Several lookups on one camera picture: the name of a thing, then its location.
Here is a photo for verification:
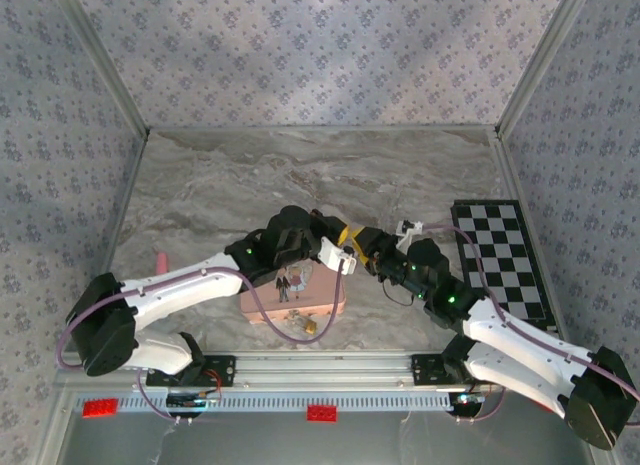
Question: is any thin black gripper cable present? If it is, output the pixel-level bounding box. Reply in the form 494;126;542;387
381;278;417;307

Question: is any aluminium frame post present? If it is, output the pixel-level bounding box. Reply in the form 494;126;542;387
48;0;152;139
493;0;597;141

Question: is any pink cartoon print box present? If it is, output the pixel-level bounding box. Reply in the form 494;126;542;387
238;262;346;326

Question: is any brass padlock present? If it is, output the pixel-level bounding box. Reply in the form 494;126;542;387
293;312;320;336

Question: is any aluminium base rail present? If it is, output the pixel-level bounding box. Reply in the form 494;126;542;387
54;351;501;389

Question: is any black white checkerboard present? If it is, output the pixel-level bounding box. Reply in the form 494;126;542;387
451;199;560;332

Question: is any red toy brick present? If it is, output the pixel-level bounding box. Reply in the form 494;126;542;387
82;398;120;419
306;404;339;423

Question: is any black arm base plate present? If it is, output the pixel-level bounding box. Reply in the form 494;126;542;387
144;354;237;387
410;353;476;387

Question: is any right arm purple camera cable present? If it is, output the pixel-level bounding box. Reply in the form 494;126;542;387
419;223;640;404

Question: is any white slotted cable duct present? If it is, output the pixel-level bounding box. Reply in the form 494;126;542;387
73;390;454;412

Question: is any arm purple camera cable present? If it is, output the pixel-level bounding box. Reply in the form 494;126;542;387
54;257;349;371
419;223;640;404

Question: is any short purple base cable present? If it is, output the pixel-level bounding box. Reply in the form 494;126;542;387
455;387;507;426
136;368;180;426

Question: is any left arm purple camera cable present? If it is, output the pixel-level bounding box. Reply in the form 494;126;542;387
54;257;349;371

